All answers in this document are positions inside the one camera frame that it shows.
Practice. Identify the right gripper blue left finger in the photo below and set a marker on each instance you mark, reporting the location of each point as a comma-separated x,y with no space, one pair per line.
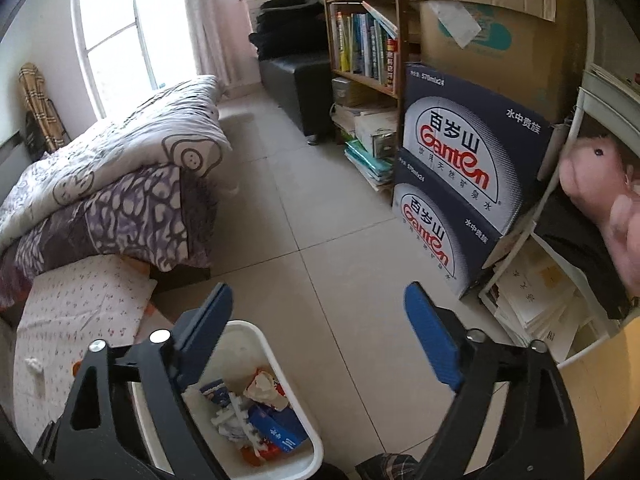
196,335

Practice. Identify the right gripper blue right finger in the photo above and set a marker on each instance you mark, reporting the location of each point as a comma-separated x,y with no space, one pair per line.
440,333

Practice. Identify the white tissue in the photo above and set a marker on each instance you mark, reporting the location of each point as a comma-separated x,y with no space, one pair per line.
35,367

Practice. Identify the white plastic trash bin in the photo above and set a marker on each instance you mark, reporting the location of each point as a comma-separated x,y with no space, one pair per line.
240,351

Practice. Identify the trash in bin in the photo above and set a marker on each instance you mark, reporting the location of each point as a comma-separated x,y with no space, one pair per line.
261,434

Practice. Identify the cherry print tablecloth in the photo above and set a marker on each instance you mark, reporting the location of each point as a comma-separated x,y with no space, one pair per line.
101,297

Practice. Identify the lower Ganten water box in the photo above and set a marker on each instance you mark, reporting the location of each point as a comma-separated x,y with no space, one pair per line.
458,240

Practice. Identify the ganten water box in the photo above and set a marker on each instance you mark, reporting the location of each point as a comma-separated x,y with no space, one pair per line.
486,147
458,240

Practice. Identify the white rack with papers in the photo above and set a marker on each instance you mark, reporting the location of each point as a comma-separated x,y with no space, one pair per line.
559,283

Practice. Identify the purple white quilt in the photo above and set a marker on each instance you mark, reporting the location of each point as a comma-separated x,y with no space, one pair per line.
144,185

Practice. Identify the upper Ganten water box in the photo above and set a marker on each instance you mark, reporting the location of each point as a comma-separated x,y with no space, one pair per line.
486,147

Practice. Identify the stack of books on floor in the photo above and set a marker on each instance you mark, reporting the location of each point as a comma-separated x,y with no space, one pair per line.
367,121

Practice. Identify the pink plush toy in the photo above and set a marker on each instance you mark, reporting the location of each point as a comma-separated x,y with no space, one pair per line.
592,175

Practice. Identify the black leather ottoman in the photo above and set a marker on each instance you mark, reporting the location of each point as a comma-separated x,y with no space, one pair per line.
301,85

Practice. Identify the plaid coat hanging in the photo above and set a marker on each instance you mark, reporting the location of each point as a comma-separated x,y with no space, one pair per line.
37,101

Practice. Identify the pink curtain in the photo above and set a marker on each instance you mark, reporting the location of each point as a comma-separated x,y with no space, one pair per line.
218,33

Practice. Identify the large cardboard box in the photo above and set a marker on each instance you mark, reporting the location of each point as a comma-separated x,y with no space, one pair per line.
530,51

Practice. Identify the window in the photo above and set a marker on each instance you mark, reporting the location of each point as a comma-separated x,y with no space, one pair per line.
129,49

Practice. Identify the black clothes pile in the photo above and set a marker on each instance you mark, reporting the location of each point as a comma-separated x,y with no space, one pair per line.
290,27

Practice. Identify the wooden bookshelf with books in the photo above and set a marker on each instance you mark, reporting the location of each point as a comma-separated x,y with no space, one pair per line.
369,43

